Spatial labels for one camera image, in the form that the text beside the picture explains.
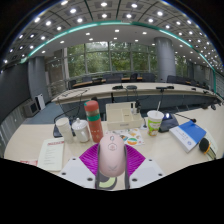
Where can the white box appliance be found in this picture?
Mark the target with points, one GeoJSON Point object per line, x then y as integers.
{"type": "Point", "coordinates": [31, 108]}

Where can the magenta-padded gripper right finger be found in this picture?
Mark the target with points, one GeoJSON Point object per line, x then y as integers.
{"type": "Point", "coordinates": [145, 171]}

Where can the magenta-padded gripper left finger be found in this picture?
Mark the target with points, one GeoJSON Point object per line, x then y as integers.
{"type": "Point", "coordinates": [78, 171]}

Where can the white leaning board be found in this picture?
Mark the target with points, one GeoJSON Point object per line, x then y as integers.
{"type": "Point", "coordinates": [40, 101]}

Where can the colourful sticker sheet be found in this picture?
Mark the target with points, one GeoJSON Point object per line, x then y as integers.
{"type": "Point", "coordinates": [132, 137]}

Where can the group of dark office chairs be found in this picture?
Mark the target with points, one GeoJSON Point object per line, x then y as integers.
{"type": "Point", "coordinates": [113, 79]}

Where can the black conference microphone unit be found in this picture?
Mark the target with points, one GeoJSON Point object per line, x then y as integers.
{"type": "Point", "coordinates": [56, 130]}
{"type": "Point", "coordinates": [168, 122]}

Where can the white lidded mug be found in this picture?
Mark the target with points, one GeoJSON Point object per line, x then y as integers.
{"type": "Point", "coordinates": [81, 131]}

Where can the long curved conference desk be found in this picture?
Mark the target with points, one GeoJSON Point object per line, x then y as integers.
{"type": "Point", "coordinates": [140, 89]}

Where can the pink computer mouse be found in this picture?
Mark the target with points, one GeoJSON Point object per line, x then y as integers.
{"type": "Point", "coordinates": [112, 155]}

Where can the red bottle with green band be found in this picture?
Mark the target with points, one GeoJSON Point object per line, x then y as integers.
{"type": "Point", "coordinates": [94, 123]}

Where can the handheld microphone with foam head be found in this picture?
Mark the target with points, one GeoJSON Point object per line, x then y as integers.
{"type": "Point", "coordinates": [204, 145]}

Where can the group of round ceiling lights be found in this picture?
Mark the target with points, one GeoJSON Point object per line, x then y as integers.
{"type": "Point", "coordinates": [104, 4]}

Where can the white document with red header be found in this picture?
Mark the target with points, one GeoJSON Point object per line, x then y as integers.
{"type": "Point", "coordinates": [51, 154]}

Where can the printed paper cup with straw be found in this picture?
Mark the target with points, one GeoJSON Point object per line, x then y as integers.
{"type": "Point", "coordinates": [154, 124]}

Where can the blue and white book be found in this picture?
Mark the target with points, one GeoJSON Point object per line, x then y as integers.
{"type": "Point", "coordinates": [188, 135]}

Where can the white paper sheet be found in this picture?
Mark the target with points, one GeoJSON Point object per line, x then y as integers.
{"type": "Point", "coordinates": [213, 141]}

